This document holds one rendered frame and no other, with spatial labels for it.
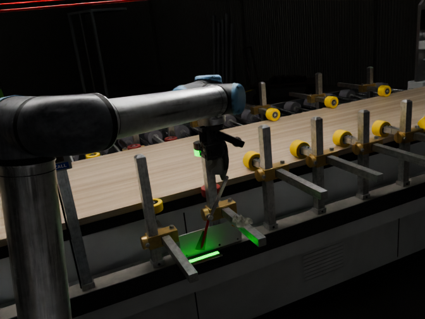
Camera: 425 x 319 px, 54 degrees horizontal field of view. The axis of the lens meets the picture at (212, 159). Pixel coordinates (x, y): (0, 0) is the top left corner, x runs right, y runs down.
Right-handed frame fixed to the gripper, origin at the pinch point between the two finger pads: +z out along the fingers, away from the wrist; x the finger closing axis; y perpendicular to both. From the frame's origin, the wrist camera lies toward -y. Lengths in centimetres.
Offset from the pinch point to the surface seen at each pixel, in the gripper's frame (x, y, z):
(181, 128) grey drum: -152, -36, 18
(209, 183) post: -6.1, 3.8, 3.9
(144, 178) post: -6.1, 27.6, -4.2
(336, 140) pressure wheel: -26, -72, 7
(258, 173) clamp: -6.8, -17.8, 5.1
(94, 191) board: -48, 42, 11
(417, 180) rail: -8, -107, 31
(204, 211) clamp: -6.2, 6.9, 14.6
